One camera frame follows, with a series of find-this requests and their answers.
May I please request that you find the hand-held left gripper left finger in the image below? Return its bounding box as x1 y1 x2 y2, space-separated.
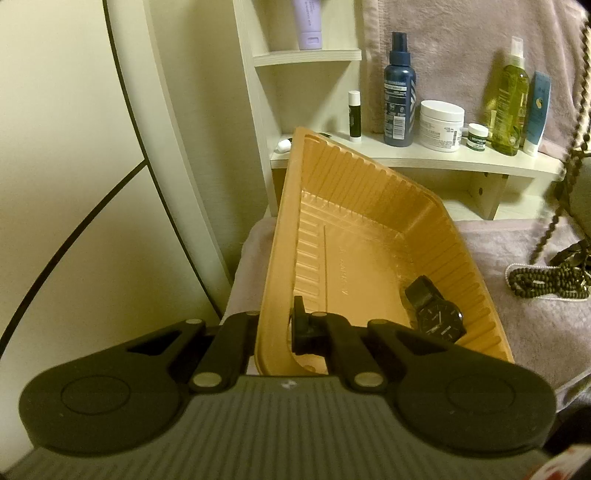
127 311 260 394

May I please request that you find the blue white tube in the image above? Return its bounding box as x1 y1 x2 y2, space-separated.
523 71 552 158

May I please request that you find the white wooden shelf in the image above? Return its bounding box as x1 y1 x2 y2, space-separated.
231 0 566 222

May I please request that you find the orange plastic tray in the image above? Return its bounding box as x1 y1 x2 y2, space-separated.
253 127 515 377

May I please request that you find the white pearl necklace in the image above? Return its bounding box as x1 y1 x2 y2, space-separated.
504 262 591 303

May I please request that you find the purple tube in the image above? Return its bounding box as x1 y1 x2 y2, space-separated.
291 0 324 51

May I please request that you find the white cream jar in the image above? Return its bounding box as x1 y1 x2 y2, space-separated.
419 100 465 153

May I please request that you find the dark bead necklace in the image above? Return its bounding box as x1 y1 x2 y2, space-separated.
510 264 591 301

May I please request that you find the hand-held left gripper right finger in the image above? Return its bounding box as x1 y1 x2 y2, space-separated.
289 296 445 391

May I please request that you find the pink plush blanket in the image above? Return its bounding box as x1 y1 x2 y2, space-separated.
226 217 591 402

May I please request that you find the brown bead necklace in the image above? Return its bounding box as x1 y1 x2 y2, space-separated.
533 138 591 264

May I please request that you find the pink fleece cloth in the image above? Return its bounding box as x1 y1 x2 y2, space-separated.
362 0 591 160

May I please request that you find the dark blue spray bottle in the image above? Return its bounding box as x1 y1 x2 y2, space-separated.
383 31 419 147

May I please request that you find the gold watch dark strap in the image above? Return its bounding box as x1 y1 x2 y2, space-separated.
550 239 591 277

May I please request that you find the black wrist watch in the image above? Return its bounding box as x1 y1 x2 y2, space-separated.
404 275 465 344

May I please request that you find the green olive spray bottle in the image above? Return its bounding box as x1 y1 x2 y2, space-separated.
492 37 531 157

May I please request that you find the white lip balm stick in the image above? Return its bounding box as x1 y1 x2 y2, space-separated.
348 90 362 140

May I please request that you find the small green lidded jar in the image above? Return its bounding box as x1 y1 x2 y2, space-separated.
467 123 490 152

